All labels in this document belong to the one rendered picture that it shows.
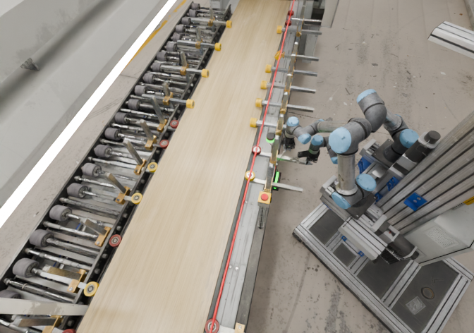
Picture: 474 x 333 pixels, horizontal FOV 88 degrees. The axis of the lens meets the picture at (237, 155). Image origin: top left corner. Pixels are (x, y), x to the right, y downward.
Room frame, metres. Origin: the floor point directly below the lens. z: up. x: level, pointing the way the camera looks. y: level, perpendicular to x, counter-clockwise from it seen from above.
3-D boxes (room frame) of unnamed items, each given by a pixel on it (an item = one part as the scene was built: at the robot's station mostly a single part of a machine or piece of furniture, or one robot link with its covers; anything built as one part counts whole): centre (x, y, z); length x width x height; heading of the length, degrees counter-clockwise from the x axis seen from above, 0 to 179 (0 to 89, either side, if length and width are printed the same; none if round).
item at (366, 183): (0.64, -0.75, 1.21); 0.13 x 0.12 x 0.14; 118
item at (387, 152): (0.94, -1.15, 1.09); 0.15 x 0.15 x 0.10
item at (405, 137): (0.95, -1.15, 1.21); 0.13 x 0.12 x 0.14; 4
